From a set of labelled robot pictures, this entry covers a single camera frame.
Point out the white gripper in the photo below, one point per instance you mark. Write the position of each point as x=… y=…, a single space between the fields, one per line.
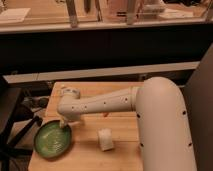
x=63 y=123

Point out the wooden table frame background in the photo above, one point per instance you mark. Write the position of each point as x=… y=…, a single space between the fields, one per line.
x=23 y=16

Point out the white sponge block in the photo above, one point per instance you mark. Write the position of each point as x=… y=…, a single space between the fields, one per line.
x=105 y=139

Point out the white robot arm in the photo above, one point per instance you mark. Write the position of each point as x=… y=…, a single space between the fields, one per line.
x=163 y=126

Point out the green ceramic bowl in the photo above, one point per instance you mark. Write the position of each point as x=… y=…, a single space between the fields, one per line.
x=51 y=140

